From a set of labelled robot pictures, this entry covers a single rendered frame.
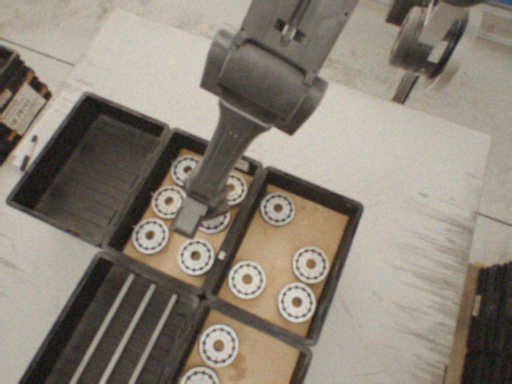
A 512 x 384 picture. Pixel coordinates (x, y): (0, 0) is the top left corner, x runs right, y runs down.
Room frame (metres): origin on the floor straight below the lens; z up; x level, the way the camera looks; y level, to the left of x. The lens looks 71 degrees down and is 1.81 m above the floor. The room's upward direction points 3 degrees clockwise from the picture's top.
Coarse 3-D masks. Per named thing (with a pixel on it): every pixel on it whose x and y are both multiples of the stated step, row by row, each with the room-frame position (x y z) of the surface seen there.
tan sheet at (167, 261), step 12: (180, 156) 0.46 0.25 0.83; (168, 180) 0.38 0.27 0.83; (168, 204) 0.30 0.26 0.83; (144, 216) 0.26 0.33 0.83; (156, 216) 0.26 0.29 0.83; (228, 228) 0.24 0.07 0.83; (132, 240) 0.19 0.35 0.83; (180, 240) 0.20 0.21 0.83; (216, 240) 0.20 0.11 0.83; (132, 252) 0.15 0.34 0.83; (168, 252) 0.16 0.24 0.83; (216, 252) 0.17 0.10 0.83; (156, 264) 0.12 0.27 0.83; (168, 264) 0.12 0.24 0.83; (180, 276) 0.09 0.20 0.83; (192, 276) 0.10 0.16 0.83; (204, 276) 0.10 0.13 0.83
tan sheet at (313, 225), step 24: (288, 192) 0.36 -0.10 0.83; (312, 216) 0.29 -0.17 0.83; (336, 216) 0.30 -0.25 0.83; (264, 240) 0.21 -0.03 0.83; (288, 240) 0.21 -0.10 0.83; (312, 240) 0.22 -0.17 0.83; (336, 240) 0.22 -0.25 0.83; (264, 264) 0.14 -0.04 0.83; (288, 264) 0.14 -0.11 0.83; (312, 264) 0.15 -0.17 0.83; (264, 288) 0.07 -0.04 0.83; (312, 288) 0.08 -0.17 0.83; (264, 312) 0.01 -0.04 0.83
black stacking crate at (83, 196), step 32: (64, 128) 0.49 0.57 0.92; (96, 128) 0.55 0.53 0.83; (128, 128) 0.55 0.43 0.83; (160, 128) 0.52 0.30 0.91; (64, 160) 0.42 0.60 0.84; (96, 160) 0.43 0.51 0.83; (128, 160) 0.44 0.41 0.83; (32, 192) 0.30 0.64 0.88; (64, 192) 0.32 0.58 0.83; (96, 192) 0.33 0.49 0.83; (64, 224) 0.22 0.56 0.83; (96, 224) 0.23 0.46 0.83
